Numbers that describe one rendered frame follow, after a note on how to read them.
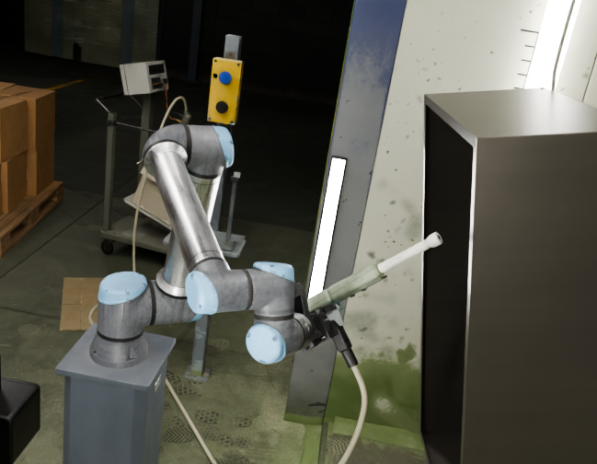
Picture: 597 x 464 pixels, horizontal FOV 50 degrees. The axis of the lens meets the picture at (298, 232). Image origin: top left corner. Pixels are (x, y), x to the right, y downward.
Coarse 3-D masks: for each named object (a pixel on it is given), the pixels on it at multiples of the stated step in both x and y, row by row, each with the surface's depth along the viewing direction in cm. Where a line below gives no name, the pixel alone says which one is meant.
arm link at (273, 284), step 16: (256, 272) 138; (272, 272) 138; (288, 272) 139; (256, 288) 136; (272, 288) 138; (288, 288) 140; (256, 304) 137; (272, 304) 138; (288, 304) 140; (272, 320) 139
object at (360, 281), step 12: (432, 240) 154; (408, 252) 158; (420, 252) 157; (372, 264) 162; (384, 264) 161; (396, 264) 160; (360, 276) 163; (372, 276) 161; (384, 276) 162; (336, 288) 167; (348, 288) 165; (360, 288) 163; (312, 300) 170; (324, 300) 168; (336, 300) 167; (336, 324) 168; (336, 336) 168; (348, 348) 167; (348, 360) 167
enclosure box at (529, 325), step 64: (448, 128) 190; (512, 128) 137; (576, 128) 134; (448, 192) 197; (512, 192) 135; (576, 192) 135; (448, 256) 205; (512, 256) 140; (576, 256) 140; (448, 320) 213; (512, 320) 146; (576, 320) 146; (448, 384) 222; (512, 384) 152; (576, 384) 151; (448, 448) 220; (512, 448) 158; (576, 448) 158
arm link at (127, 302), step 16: (128, 272) 211; (112, 288) 200; (128, 288) 201; (144, 288) 204; (112, 304) 200; (128, 304) 201; (144, 304) 205; (112, 320) 202; (128, 320) 203; (144, 320) 206; (112, 336) 204; (128, 336) 206
